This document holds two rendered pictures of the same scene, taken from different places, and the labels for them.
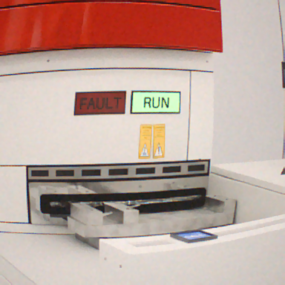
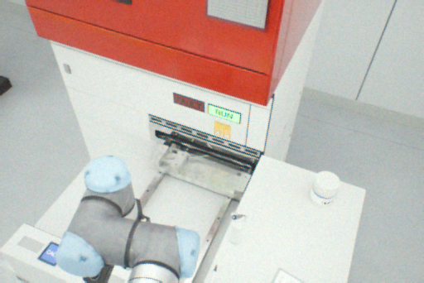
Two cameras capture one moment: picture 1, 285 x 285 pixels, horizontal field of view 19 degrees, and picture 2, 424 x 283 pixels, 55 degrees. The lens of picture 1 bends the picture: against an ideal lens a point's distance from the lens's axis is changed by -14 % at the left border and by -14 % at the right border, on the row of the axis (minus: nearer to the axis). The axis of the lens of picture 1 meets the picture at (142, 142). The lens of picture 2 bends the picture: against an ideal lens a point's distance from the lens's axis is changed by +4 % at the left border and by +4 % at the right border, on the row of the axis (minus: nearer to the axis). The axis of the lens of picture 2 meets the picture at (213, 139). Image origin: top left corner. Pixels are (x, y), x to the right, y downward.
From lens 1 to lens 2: 1.74 m
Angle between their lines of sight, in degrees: 60
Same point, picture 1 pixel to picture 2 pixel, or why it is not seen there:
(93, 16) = (161, 57)
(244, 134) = not seen: outside the picture
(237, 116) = not seen: outside the picture
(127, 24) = (186, 69)
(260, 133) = not seen: outside the picture
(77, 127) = (176, 108)
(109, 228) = (162, 169)
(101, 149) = (192, 122)
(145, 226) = (183, 176)
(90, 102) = (182, 100)
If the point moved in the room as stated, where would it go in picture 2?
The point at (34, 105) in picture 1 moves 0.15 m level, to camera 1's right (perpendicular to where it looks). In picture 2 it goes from (147, 88) to (171, 113)
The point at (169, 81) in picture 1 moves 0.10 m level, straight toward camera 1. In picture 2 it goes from (233, 106) to (208, 117)
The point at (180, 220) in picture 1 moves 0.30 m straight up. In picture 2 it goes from (204, 183) to (204, 122)
